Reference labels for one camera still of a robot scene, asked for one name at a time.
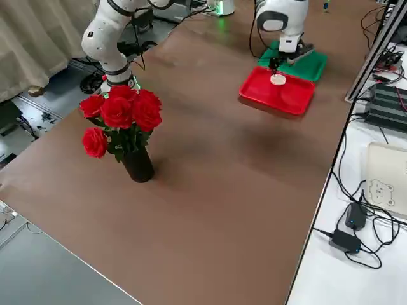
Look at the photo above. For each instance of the black power adapter blue light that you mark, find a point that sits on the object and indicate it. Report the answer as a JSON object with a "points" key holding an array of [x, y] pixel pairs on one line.
{"points": [[356, 216]]}

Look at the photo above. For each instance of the black ribbed power supply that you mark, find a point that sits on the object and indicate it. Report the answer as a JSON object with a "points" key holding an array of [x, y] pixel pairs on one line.
{"points": [[388, 108]]}

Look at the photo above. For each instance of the black cylindrical vase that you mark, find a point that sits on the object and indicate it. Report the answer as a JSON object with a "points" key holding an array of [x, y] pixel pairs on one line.
{"points": [[140, 166]]}

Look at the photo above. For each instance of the green plastic tray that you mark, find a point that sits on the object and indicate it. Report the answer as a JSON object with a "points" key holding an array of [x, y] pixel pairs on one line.
{"points": [[313, 68]]}

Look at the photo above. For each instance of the grey aluminium frame post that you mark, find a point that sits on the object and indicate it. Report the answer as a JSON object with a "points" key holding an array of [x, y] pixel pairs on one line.
{"points": [[378, 41]]}

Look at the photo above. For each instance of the red paper cup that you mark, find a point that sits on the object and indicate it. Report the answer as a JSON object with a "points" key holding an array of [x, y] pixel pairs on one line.
{"points": [[278, 80]]}

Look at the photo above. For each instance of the beige curtain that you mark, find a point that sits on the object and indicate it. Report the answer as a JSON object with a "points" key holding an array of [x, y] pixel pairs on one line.
{"points": [[31, 44]]}

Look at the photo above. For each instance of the brown floor object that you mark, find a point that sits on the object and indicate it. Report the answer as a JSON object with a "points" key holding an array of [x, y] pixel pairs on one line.
{"points": [[36, 92]]}

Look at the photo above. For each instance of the white bear-print box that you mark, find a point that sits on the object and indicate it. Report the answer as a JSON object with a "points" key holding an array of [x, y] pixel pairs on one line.
{"points": [[386, 178]]}

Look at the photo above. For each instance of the flat black power adapter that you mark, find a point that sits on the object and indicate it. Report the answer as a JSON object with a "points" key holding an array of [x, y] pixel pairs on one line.
{"points": [[345, 241]]}

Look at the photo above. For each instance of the red rose bouquet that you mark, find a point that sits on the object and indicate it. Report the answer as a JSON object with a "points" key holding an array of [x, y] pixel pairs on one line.
{"points": [[117, 112]]}

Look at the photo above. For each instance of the black caster base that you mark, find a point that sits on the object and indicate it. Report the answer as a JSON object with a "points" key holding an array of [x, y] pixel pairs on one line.
{"points": [[147, 47]]}

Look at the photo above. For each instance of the small blue object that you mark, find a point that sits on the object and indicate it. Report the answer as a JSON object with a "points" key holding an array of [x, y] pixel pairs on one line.
{"points": [[326, 6]]}

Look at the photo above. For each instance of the red plastic tray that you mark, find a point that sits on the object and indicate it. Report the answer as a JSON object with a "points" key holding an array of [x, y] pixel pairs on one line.
{"points": [[260, 90]]}

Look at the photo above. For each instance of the black floor box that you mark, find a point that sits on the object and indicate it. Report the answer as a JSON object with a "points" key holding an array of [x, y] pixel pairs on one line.
{"points": [[8, 117]]}

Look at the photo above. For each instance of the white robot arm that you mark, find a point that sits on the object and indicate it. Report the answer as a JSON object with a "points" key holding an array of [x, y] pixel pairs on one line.
{"points": [[227, 7], [105, 38]]}

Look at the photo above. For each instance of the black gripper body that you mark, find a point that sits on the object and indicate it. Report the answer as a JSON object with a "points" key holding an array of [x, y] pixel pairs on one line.
{"points": [[300, 54]]}

